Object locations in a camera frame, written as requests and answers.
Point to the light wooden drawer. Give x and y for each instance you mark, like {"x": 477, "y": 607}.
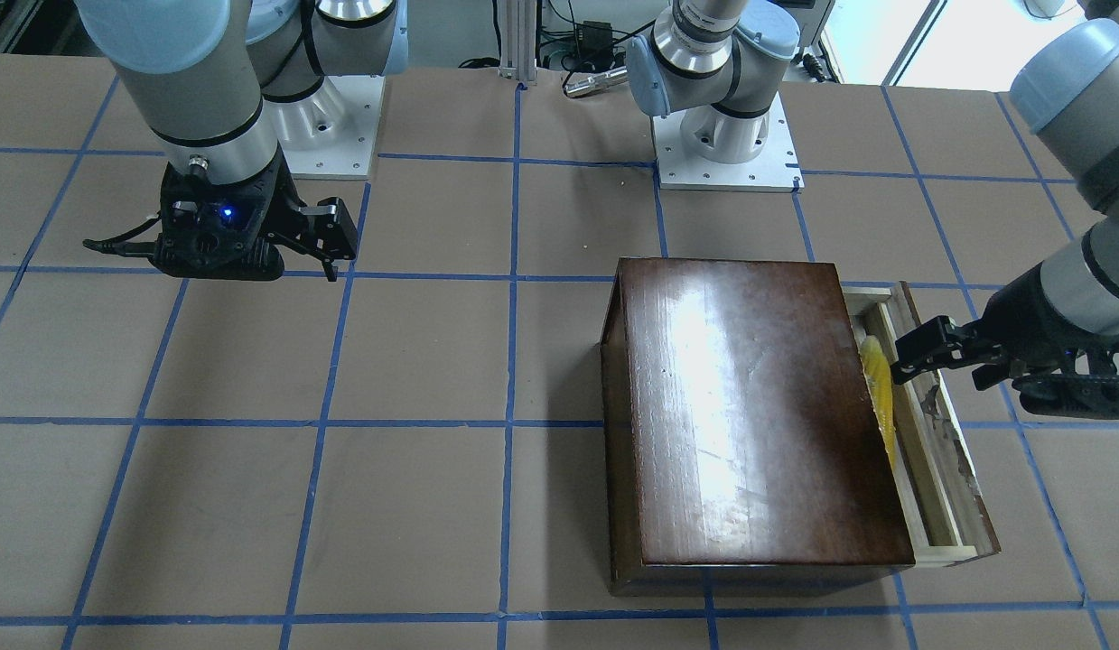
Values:
{"x": 939, "y": 491}

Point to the yellow corn cob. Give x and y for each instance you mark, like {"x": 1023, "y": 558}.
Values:
{"x": 878, "y": 376}

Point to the silver cylinder tool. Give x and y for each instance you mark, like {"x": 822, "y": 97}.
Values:
{"x": 598, "y": 82}

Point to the dark wooden drawer cabinet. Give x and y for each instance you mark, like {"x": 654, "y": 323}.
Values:
{"x": 743, "y": 457}

